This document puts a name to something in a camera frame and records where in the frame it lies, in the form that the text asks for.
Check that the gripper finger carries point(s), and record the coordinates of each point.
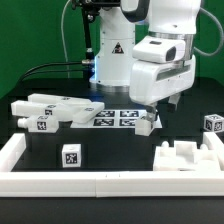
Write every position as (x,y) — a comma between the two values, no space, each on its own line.
(173,102)
(151,112)

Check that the white long chair bar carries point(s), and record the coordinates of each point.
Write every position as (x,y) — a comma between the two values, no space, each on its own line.
(27,109)

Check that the white chair seat block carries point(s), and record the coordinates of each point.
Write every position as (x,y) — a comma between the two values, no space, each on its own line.
(185,156)

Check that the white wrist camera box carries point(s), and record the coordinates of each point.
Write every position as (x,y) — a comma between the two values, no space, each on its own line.
(158,50)

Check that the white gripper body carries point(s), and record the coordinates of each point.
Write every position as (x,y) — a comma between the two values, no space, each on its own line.
(151,82)

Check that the white rear chair bar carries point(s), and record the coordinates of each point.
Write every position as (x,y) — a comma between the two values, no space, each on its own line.
(53,99)

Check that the white U-shaped boundary frame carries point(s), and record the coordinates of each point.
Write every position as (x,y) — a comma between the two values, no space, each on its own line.
(100,184)

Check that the white marker sheet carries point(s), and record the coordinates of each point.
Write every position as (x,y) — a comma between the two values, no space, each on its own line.
(112,119)

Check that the white tagged cube nut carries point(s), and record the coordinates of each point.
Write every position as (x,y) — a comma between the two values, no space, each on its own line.
(71,155)

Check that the white tagged cube right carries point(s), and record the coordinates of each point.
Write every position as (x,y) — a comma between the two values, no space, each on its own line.
(214,123)

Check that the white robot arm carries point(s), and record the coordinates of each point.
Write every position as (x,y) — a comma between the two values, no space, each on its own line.
(125,26)

